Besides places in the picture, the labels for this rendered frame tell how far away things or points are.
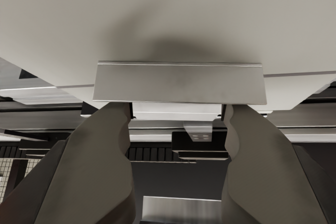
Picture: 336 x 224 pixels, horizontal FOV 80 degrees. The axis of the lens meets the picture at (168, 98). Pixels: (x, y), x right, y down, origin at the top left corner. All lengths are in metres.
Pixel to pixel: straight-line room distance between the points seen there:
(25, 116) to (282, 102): 0.61
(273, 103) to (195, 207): 0.12
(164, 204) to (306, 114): 0.36
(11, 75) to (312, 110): 0.51
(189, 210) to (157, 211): 0.03
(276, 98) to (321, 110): 0.34
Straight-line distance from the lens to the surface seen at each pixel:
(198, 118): 0.22
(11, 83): 0.31
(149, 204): 0.22
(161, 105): 0.17
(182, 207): 0.22
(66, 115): 0.58
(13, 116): 0.70
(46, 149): 0.53
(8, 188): 1.37
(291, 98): 0.18
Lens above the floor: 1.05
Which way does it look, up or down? 19 degrees down
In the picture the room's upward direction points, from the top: 178 degrees counter-clockwise
